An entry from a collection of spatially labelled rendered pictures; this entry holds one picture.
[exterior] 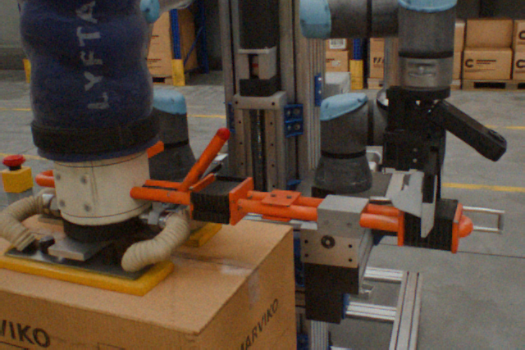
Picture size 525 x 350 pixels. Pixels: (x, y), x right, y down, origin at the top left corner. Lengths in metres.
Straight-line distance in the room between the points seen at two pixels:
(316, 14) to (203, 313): 0.49
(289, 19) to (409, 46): 0.82
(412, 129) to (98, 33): 0.51
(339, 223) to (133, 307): 0.35
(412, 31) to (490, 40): 7.73
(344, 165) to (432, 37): 0.69
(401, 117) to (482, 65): 7.26
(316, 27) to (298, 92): 0.72
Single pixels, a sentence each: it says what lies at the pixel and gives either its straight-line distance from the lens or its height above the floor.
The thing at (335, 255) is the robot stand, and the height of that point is 0.93.
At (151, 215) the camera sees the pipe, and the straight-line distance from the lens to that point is 1.08.
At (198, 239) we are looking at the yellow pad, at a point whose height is 1.09.
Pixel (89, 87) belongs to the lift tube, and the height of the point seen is 1.40.
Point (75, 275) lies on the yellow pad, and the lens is 1.06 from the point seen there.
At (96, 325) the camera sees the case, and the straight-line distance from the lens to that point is 1.00.
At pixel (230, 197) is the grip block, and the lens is 0.95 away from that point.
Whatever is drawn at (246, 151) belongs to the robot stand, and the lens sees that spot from 1.63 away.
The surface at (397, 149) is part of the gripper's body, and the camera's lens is 0.84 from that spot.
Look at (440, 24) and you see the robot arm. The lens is 0.81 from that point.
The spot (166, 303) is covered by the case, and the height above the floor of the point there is 1.07.
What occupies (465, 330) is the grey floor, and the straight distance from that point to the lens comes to 2.87.
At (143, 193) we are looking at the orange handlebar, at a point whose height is 1.20.
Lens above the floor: 1.57
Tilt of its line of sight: 17 degrees down
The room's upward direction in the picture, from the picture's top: 2 degrees counter-clockwise
